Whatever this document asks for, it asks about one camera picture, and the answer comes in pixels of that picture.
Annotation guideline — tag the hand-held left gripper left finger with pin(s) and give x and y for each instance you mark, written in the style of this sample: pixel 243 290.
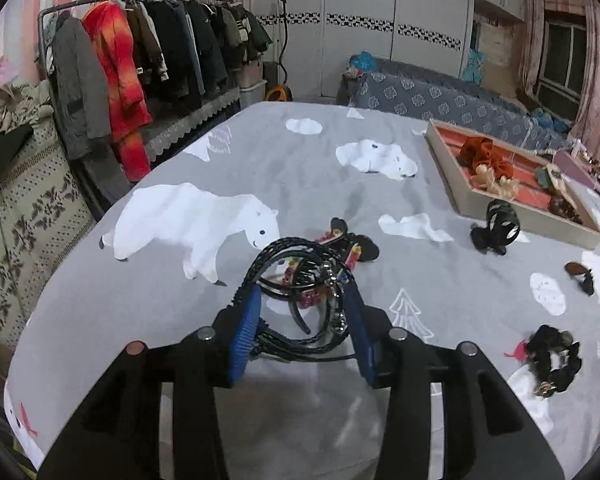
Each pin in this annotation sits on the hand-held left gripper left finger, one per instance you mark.
pixel 245 330

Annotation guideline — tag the pink storage box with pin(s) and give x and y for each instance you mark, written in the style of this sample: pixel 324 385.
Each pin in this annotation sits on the pink storage box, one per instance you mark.
pixel 250 72

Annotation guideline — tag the teal crumpled cloth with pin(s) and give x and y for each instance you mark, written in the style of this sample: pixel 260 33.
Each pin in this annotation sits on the teal crumpled cloth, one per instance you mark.
pixel 365 60

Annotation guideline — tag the teal hanging cloth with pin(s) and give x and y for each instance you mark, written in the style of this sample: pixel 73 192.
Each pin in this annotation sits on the teal hanging cloth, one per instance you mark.
pixel 476 65

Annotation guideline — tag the orange red hanging jacket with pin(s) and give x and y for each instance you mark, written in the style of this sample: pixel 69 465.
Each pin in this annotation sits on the orange red hanging jacket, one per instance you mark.
pixel 120 75

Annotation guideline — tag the black hair claw clip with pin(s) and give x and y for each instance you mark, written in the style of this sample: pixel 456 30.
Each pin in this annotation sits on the black hair claw clip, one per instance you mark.
pixel 500 222

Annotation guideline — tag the large window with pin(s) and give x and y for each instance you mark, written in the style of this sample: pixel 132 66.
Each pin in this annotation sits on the large window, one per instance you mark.
pixel 560 60

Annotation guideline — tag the row of dark hanging clothes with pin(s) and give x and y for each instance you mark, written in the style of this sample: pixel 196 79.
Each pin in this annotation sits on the row of dark hanging clothes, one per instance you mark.
pixel 180 45

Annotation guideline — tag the small dark brown hair clip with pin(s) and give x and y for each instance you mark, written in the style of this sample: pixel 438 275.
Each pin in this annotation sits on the small dark brown hair clip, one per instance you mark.
pixel 577 269

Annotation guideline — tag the cream scrunchie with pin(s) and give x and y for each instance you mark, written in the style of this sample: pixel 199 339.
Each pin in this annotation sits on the cream scrunchie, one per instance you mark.
pixel 492 182

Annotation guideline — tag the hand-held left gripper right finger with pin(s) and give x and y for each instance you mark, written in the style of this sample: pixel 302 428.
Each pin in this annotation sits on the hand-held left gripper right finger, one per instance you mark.
pixel 360 335

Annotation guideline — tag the beige jewelry tray red lining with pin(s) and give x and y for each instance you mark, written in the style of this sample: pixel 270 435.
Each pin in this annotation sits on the beige jewelry tray red lining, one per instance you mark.
pixel 540 222

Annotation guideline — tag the pile of light clothes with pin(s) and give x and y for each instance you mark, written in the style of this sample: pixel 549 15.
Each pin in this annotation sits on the pile of light clothes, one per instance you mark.
pixel 15 105

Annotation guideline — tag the black scrunchie with gold beads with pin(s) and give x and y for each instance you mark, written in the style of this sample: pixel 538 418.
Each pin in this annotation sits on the black scrunchie with gold beads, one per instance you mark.
pixel 542 355

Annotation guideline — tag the grey lace-trimmed cover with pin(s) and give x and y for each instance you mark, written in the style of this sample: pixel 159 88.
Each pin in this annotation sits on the grey lace-trimmed cover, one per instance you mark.
pixel 190 125

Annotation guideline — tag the orange scrunchie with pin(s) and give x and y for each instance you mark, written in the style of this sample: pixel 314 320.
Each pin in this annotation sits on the orange scrunchie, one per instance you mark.
pixel 480 152

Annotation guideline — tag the grey hanging coat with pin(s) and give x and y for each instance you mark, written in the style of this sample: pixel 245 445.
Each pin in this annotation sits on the grey hanging coat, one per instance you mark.
pixel 80 100

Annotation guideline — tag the white storage box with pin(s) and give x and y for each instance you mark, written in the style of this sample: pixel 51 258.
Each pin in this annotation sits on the white storage box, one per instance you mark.
pixel 254 96

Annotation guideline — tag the grey polar bear bed sheet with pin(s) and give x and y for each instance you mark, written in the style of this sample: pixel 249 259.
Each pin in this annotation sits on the grey polar bear bed sheet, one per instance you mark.
pixel 305 175

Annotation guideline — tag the garment steamer with orange base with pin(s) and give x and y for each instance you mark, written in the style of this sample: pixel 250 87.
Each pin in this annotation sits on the garment steamer with orange base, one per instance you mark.
pixel 280 94

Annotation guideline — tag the cream patterned couch cover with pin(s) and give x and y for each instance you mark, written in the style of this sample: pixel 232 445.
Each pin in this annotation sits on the cream patterned couch cover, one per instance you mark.
pixel 25 220

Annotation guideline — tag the black cloth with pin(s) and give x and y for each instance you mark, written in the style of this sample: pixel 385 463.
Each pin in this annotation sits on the black cloth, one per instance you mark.
pixel 0 155

